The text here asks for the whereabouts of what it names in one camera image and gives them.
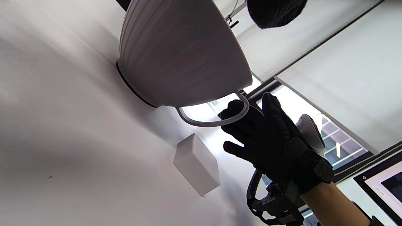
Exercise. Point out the person's right forearm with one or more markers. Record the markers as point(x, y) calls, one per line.
point(333, 207)

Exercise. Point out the black right wrist camera rig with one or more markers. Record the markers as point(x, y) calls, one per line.
point(279, 204)

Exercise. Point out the black framed monitor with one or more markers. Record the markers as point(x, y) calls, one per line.
point(389, 185)

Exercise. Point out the white square jar lid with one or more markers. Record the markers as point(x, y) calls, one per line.
point(198, 163)

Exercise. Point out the person's right hand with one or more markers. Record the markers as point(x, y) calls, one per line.
point(276, 147)

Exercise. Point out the person's left hand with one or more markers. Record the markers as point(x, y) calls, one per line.
point(276, 12)

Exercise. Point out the white right hand controller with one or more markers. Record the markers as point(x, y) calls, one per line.
point(309, 128)

